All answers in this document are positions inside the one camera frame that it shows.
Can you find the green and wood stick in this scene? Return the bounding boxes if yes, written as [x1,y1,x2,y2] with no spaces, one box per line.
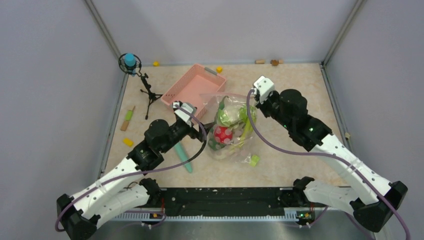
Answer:
[120,105,136,132]

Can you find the white cauliflower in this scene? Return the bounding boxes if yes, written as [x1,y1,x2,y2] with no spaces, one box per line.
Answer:
[218,105,241,127]

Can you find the green bell pepper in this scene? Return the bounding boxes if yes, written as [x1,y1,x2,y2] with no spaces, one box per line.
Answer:
[208,95,233,151]

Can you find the yellow block at left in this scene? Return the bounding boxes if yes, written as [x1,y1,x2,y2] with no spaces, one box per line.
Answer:
[122,138,134,147]

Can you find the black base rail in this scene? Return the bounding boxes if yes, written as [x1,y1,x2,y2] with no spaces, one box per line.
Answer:
[134,187,316,220]

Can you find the pink plastic basket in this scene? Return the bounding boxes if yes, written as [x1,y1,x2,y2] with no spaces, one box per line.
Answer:
[161,63,227,119]

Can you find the brown wooden piece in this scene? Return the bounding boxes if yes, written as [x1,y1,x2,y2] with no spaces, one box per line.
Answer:
[270,59,280,67]

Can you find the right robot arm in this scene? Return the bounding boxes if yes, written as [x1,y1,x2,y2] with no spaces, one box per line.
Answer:
[246,87,408,233]

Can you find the green celery stalk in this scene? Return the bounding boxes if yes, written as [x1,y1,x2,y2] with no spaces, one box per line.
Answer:
[233,104,257,149]

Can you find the teal silicone tool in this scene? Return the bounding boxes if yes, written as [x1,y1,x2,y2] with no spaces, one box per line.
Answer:
[173,142,193,174]

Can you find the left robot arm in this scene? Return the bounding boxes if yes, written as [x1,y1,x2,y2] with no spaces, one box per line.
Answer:
[54,118,213,240]

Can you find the clear pink zip bag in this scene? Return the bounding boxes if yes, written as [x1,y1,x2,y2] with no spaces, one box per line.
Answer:
[204,92,255,164]

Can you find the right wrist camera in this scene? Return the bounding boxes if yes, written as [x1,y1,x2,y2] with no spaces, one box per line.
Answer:
[252,75,275,104]

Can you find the blue microphone on tripod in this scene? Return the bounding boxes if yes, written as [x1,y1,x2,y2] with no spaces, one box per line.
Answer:
[118,53,163,120]

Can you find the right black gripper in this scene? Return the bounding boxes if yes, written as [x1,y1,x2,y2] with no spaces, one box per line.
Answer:
[255,90,294,131]

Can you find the green square block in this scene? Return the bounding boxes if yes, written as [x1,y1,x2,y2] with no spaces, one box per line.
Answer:
[249,154,261,167]

